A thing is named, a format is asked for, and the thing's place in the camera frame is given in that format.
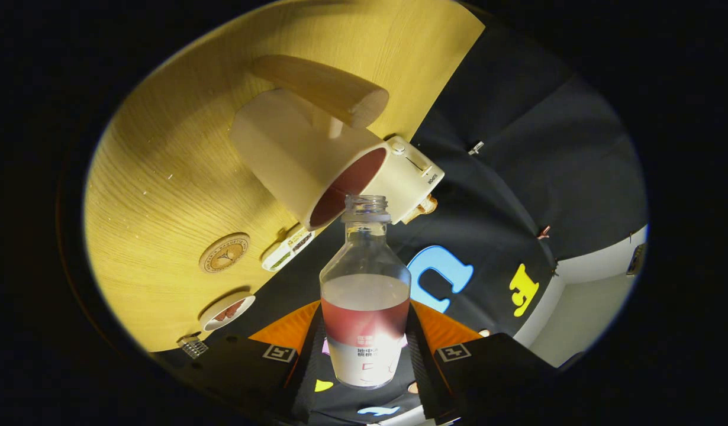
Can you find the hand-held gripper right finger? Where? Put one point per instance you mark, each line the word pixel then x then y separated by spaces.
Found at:
pixel 423 373

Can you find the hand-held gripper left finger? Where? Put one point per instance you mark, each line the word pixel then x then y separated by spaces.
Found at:
pixel 308 378

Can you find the clear juice bottle pink label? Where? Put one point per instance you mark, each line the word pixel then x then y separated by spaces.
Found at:
pixel 365 331

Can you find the round wooden coaster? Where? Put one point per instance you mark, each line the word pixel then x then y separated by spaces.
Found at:
pixel 224 253

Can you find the red meat slice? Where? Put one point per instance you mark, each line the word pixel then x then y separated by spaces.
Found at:
pixel 229 310

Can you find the white round plate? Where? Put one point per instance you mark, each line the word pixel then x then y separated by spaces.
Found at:
pixel 213 322

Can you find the white divided dish with grains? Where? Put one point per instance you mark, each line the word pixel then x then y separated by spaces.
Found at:
pixel 287 249

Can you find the toast bread slice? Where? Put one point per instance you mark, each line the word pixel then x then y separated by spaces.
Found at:
pixel 424 207

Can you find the copper clip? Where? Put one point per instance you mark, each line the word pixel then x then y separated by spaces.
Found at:
pixel 544 232

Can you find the white toaster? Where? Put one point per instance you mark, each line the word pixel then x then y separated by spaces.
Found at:
pixel 408 177

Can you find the white clip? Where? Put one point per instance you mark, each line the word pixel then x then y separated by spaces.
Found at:
pixel 476 148

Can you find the wooden table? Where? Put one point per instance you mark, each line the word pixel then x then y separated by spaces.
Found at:
pixel 163 195

